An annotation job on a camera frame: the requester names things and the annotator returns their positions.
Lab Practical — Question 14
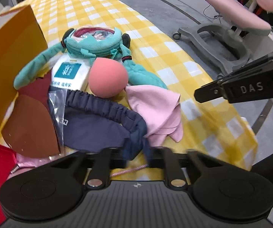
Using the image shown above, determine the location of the white tissue packet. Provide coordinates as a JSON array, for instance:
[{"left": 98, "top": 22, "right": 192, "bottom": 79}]
[{"left": 50, "top": 55, "right": 96, "bottom": 93}]

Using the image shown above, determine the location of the teal plush pouch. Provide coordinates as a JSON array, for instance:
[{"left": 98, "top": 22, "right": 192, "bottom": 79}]
[{"left": 13, "top": 27, "right": 168, "bottom": 91}]

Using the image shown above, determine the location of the orange cardboard box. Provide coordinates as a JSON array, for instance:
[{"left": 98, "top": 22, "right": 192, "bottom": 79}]
[{"left": 0, "top": 5, "right": 62, "bottom": 158}]

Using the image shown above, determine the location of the navy elastic headband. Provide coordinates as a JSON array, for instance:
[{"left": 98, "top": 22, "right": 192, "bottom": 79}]
[{"left": 48, "top": 89, "right": 149, "bottom": 161}]

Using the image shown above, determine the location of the pink office chair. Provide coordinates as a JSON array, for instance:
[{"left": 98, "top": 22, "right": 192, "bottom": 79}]
[{"left": 173, "top": 0, "right": 273, "bottom": 79}]

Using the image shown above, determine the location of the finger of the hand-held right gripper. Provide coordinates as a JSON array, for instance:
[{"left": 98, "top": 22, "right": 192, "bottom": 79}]
[{"left": 194, "top": 49, "right": 273, "bottom": 104}]

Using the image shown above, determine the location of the yellow checked tablecloth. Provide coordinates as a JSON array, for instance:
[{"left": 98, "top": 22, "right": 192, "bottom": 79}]
[{"left": 0, "top": 0, "right": 258, "bottom": 181}]

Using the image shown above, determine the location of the clear plastic bag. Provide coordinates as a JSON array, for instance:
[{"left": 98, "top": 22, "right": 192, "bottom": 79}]
[{"left": 47, "top": 91, "right": 68, "bottom": 148}]

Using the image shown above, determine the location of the pink braided cord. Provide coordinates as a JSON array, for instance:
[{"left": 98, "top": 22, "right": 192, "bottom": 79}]
[{"left": 109, "top": 164, "right": 149, "bottom": 177}]

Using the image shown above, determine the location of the pink makeup sponge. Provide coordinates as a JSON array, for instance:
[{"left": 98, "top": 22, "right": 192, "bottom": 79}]
[{"left": 88, "top": 57, "right": 129, "bottom": 98}]

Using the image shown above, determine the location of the pink satin cloth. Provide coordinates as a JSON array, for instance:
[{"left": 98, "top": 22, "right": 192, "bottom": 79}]
[{"left": 7, "top": 153, "right": 56, "bottom": 180}]

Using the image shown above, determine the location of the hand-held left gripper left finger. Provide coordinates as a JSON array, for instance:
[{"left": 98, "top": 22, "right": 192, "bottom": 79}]
[{"left": 47, "top": 148, "right": 112, "bottom": 189}]

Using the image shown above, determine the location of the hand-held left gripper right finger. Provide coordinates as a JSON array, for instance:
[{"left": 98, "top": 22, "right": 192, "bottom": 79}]
[{"left": 160, "top": 148, "right": 225, "bottom": 188}]

